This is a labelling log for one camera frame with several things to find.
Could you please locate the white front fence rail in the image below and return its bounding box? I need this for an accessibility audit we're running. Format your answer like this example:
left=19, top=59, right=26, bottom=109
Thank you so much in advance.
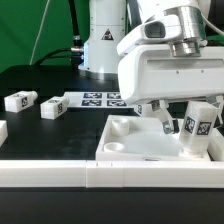
left=0, top=160, right=224, bottom=188

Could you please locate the thin white cord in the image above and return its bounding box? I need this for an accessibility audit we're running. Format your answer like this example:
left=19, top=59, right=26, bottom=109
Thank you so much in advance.
left=29, top=0, right=52, bottom=66

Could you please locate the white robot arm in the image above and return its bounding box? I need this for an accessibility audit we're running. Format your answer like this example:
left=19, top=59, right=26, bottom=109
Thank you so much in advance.
left=79, top=0, right=224, bottom=133

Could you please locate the white square tabletop part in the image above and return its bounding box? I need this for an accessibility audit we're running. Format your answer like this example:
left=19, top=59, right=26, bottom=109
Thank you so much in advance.
left=95, top=114, right=224, bottom=162

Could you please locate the white left fence piece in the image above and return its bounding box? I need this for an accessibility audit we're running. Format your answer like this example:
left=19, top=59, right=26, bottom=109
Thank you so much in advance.
left=0, top=120, right=8, bottom=147

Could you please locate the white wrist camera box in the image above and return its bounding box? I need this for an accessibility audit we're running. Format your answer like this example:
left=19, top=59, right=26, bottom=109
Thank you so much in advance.
left=117, top=14, right=182, bottom=56

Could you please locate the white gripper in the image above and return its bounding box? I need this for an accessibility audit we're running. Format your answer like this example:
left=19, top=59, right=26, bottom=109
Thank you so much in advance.
left=118, top=44, right=224, bottom=134

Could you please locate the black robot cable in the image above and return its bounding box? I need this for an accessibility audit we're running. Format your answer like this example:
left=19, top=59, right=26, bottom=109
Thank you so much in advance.
left=34, top=0, right=85, bottom=66

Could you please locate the white marker tag sheet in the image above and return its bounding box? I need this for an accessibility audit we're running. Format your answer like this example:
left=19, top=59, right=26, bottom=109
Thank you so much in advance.
left=64, top=92, right=126, bottom=108

